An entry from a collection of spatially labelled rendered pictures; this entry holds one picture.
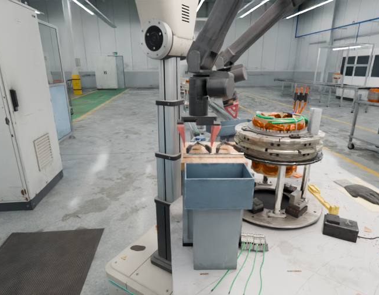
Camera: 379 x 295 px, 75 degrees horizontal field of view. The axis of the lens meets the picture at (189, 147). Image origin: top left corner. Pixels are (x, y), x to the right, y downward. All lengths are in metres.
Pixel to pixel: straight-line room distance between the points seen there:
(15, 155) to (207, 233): 2.25
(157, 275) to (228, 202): 0.94
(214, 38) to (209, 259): 0.59
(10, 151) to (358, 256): 2.58
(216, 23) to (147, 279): 1.24
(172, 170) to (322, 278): 0.73
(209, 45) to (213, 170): 0.33
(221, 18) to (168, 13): 0.40
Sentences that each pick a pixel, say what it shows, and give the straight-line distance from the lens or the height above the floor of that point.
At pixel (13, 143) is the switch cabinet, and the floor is 0.69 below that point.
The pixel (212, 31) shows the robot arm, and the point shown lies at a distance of 0.70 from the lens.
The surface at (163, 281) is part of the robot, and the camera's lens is 1.47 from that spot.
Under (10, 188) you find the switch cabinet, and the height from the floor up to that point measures 0.24.
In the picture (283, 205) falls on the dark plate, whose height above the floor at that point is 0.78.
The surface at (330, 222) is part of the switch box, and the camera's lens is 0.98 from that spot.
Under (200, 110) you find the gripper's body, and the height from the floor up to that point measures 1.20.
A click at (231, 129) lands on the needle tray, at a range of 1.16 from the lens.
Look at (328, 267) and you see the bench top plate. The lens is 0.87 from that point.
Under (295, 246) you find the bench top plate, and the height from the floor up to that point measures 0.78.
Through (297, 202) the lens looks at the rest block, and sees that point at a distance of 1.03.
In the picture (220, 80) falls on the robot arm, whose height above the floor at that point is 1.29.
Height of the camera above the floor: 1.32
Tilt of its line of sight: 18 degrees down
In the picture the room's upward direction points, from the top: straight up
